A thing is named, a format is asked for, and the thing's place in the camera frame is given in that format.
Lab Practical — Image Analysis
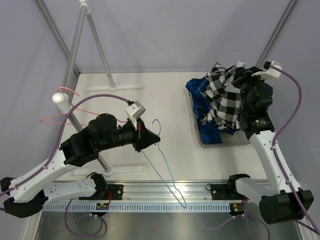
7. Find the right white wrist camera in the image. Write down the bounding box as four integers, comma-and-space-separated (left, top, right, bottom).
251, 60, 283, 80

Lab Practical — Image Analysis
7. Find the black white checkered shirt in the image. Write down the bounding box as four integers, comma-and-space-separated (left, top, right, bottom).
200, 61, 245, 131

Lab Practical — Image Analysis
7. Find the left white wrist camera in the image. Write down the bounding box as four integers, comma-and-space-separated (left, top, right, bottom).
125, 101, 146, 130

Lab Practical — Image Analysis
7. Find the clear plastic bin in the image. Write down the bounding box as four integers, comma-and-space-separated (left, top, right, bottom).
186, 88, 252, 149

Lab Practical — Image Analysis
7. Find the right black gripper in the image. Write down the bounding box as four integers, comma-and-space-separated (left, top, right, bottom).
231, 66, 268, 115

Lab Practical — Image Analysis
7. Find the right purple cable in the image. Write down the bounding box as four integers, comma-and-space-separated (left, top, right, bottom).
199, 66, 320, 240

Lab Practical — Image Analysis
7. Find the left aluminium frame post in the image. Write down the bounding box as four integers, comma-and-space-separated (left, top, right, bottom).
34, 0, 81, 72

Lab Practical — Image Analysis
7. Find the aluminium frame post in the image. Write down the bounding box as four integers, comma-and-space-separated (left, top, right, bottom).
247, 0, 300, 70
34, 0, 81, 72

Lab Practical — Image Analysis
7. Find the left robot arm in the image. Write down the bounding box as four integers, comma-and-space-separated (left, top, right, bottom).
0, 113, 161, 218

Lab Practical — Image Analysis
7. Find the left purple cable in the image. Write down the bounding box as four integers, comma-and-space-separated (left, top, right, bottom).
0, 94, 133, 237

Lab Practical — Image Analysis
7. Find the pink wire hanger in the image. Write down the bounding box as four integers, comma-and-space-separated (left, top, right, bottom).
39, 86, 100, 125

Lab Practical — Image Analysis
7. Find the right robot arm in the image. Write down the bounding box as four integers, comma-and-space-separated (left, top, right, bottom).
226, 61, 314, 225

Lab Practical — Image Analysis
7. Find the grey clothes rack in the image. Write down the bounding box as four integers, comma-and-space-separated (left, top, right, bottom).
63, 0, 148, 177

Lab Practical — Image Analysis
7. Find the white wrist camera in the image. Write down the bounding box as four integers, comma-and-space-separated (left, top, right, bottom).
125, 101, 146, 130
251, 60, 283, 80

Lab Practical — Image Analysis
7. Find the right aluminium frame post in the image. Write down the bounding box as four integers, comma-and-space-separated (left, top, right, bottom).
247, 0, 300, 70

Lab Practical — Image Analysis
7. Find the blue plaid shirt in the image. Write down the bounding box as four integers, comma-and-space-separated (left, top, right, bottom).
185, 73, 240, 145

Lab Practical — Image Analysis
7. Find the purple cable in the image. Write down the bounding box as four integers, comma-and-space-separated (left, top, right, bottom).
0, 94, 133, 237
199, 66, 320, 240

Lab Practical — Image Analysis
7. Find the aluminium mounting rail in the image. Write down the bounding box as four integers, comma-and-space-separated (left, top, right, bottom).
32, 180, 305, 202

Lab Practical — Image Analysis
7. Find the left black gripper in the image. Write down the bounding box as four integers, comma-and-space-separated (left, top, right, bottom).
97, 116, 161, 153

